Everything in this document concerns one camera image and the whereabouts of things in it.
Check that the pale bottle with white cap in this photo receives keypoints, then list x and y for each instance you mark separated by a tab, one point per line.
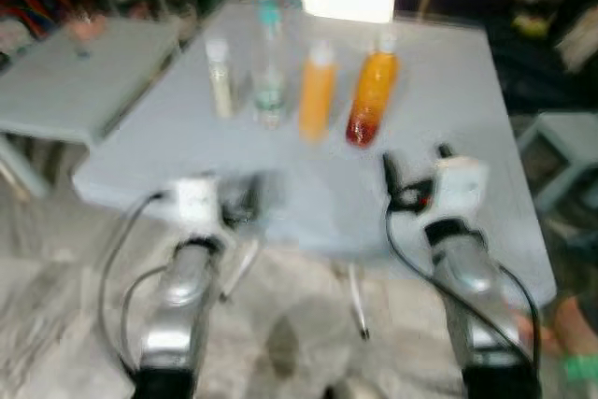
221	81

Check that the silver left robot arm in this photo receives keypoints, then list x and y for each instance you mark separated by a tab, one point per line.
177	301

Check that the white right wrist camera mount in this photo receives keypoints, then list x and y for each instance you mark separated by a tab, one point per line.
460	186

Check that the large white table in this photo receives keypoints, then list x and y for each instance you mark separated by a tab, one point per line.
439	91

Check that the green cloth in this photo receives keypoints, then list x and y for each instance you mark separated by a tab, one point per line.
581	368

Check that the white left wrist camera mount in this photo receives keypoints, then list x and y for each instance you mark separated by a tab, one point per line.
196	201

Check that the clear bottle with teal cap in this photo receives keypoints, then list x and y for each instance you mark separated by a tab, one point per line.
269	72

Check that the small yellow object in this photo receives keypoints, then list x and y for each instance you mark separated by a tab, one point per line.
533	25

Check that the light blue stool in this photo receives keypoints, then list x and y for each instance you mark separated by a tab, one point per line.
561	137

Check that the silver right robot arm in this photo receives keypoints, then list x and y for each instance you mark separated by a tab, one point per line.
475	287

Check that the person's bare foot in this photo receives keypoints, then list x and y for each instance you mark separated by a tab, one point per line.
570	324

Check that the small grey table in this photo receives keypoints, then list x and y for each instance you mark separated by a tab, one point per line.
84	91

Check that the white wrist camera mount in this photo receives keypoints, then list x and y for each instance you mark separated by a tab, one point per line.
196	201
460	186

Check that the orange and red juice bottle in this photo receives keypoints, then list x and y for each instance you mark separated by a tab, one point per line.
372	95

